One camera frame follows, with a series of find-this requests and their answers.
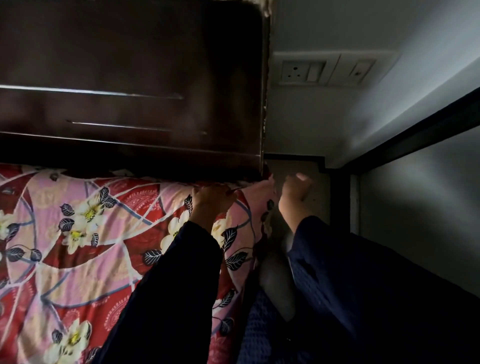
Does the white wall switch plate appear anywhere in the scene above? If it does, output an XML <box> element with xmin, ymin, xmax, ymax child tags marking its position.
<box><xmin>329</xmin><ymin>56</ymin><xmax>378</xmax><ymax>87</ymax></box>

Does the white wall socket plate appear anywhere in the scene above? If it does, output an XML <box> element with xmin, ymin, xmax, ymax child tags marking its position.
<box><xmin>279</xmin><ymin>58</ymin><xmax>328</xmax><ymax>85</ymax></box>

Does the blue dotted cloth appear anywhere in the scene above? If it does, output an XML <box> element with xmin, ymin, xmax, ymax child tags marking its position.
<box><xmin>236</xmin><ymin>289</ymin><xmax>301</xmax><ymax>364</ymax></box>

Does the dark brown wooden headboard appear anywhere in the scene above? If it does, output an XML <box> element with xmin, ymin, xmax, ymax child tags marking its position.
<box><xmin>0</xmin><ymin>0</ymin><xmax>271</xmax><ymax>181</ymax></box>

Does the person's left hand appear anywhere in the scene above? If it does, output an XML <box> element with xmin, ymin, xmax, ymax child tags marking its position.
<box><xmin>189</xmin><ymin>183</ymin><xmax>238</xmax><ymax>225</ymax></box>

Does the black door frame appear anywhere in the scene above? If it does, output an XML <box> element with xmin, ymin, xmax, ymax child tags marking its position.
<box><xmin>325</xmin><ymin>87</ymin><xmax>480</xmax><ymax>235</ymax></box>

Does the person's right hand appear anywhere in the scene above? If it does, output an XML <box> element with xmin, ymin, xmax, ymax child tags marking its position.
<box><xmin>278</xmin><ymin>172</ymin><xmax>314</xmax><ymax>223</ymax></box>

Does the person's left forearm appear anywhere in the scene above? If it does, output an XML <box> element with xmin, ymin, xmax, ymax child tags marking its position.
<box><xmin>91</xmin><ymin>214</ymin><xmax>226</xmax><ymax>364</ymax></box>

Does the red pink floral bedsheet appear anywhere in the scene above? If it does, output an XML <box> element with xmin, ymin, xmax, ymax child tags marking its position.
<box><xmin>0</xmin><ymin>163</ymin><xmax>279</xmax><ymax>364</ymax></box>

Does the person's right forearm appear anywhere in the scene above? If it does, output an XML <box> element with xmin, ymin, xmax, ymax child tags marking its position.
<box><xmin>279</xmin><ymin>210</ymin><xmax>480</xmax><ymax>364</ymax></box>

